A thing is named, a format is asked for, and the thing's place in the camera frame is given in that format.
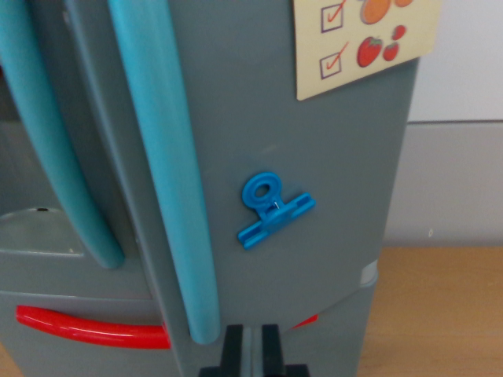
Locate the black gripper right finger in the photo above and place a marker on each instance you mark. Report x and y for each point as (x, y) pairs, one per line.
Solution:
(271, 349)

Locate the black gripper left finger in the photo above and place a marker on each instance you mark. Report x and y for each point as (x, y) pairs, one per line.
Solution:
(233, 349)

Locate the grey toy refrigerator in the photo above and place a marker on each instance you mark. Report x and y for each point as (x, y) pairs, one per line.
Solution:
(255, 98)

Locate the gray fridge door with dispenser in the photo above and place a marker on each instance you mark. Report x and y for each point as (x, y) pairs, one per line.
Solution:
(39, 275)

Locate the light gray hinge cap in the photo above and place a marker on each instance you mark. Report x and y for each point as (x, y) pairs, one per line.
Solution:
(370, 273)

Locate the blue clip without card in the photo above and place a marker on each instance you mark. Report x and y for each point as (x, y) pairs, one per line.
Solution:
(275, 220)

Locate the gray freezer drawer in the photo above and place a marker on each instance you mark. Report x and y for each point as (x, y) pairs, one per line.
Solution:
(59, 361)

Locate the cream grocery checklist card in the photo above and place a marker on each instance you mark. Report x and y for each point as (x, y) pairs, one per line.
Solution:
(418, 35)

